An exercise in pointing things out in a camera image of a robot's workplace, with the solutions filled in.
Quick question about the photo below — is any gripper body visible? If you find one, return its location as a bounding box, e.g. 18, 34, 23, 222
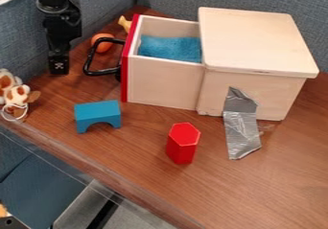
40, 12, 83, 53

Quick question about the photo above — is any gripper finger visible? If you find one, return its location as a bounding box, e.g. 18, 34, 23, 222
46, 49, 72, 76

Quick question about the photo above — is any drawer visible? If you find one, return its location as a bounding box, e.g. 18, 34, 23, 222
82, 13, 207, 111

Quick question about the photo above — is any orange toy ball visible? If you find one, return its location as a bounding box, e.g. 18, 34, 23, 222
89, 33, 117, 54

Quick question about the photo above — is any white and brown plush animal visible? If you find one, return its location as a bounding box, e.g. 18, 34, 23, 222
0, 67, 43, 123

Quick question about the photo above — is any yellow toy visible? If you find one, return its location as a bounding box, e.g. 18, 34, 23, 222
116, 15, 133, 34

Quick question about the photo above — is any blue arch block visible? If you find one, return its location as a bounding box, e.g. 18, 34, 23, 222
73, 99, 124, 134

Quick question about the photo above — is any blue cloth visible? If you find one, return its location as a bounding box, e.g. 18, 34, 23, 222
135, 34, 203, 64

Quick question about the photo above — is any red hexagonal block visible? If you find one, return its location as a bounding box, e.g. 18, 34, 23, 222
164, 122, 203, 166

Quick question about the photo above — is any cabinet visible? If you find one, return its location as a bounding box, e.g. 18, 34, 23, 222
195, 6, 320, 122

